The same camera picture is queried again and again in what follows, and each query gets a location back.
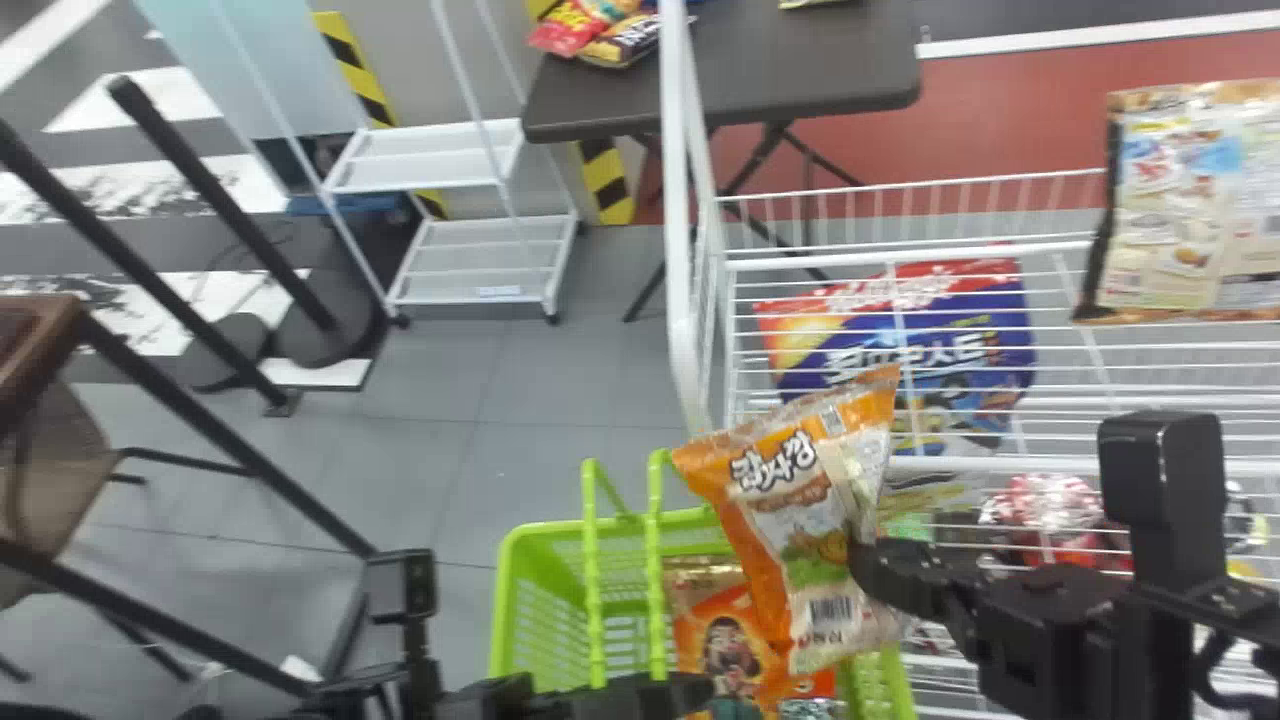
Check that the blue cereal bag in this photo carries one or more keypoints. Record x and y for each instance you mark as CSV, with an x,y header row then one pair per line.
x,y
960,330

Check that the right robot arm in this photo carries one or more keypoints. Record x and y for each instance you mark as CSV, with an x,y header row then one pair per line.
x,y
1225,610

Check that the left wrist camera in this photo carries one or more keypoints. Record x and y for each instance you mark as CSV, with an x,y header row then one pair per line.
x,y
400,585

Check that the black post with round foot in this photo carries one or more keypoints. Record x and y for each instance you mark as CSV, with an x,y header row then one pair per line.
x,y
220,200

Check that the yellow black striped post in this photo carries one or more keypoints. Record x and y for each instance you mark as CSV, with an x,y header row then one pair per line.
x,y
605,180
355,70

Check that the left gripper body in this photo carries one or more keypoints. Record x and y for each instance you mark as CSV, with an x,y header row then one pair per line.
x,y
600,697

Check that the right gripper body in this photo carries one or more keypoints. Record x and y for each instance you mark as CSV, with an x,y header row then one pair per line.
x,y
1050,630

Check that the red snack packet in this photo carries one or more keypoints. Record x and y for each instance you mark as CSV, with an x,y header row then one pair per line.
x,y
565,28
1050,510

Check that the dark side table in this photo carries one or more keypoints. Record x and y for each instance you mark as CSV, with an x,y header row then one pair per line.
x,y
790,60

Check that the orange snack packet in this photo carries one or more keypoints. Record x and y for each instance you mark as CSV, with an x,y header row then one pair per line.
x,y
800,520
715,640

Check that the white shelf trolley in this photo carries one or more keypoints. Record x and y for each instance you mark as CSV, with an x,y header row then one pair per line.
x,y
470,250

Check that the brown chair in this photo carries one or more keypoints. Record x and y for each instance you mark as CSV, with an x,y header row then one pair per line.
x,y
45,450

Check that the beige cereal bag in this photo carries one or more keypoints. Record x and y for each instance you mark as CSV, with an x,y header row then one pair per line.
x,y
1190,200

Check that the green basket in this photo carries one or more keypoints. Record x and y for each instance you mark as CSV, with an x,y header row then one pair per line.
x,y
560,600

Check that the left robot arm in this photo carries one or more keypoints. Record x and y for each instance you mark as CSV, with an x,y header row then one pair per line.
x,y
420,680

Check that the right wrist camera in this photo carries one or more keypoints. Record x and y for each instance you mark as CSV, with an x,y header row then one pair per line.
x,y
1160,470

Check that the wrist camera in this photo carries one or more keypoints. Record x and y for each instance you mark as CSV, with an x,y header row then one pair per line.
x,y
400,585
1160,470

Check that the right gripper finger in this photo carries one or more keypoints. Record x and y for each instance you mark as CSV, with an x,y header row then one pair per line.
x,y
915,580

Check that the yellow snack packet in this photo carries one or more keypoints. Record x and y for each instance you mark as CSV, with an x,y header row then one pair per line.
x,y
625,42

